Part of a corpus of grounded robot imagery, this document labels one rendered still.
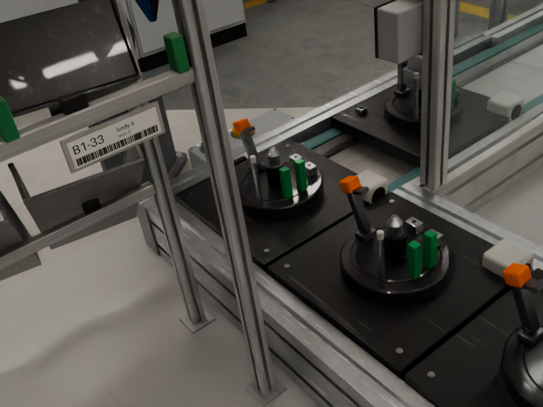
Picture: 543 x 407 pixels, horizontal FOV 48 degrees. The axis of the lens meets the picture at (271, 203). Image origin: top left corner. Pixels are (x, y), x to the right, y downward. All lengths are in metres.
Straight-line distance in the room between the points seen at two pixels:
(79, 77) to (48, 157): 0.93
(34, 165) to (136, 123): 0.95
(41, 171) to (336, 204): 0.74
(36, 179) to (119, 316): 0.51
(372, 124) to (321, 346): 0.51
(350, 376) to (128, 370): 0.34
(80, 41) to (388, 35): 0.43
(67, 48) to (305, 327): 0.42
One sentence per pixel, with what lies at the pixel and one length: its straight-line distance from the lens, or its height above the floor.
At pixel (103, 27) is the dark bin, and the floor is 1.35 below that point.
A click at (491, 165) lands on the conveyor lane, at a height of 0.93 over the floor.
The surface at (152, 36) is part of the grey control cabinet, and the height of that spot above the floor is 0.22.
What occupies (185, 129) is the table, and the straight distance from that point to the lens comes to 1.44.
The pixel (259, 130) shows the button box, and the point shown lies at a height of 0.96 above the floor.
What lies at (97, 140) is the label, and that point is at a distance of 0.52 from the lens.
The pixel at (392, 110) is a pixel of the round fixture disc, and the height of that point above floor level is 0.99.
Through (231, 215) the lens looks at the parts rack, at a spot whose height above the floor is 1.15.
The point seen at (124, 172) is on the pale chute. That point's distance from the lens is 0.69.
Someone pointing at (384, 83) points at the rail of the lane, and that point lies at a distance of 1.31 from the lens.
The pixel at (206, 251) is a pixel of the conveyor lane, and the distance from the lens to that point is 0.89.
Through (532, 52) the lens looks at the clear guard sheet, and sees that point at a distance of 1.08.
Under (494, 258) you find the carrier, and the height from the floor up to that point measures 0.99.
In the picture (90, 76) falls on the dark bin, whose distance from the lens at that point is 0.56.
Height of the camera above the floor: 1.51
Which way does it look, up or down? 35 degrees down
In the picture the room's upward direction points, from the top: 9 degrees counter-clockwise
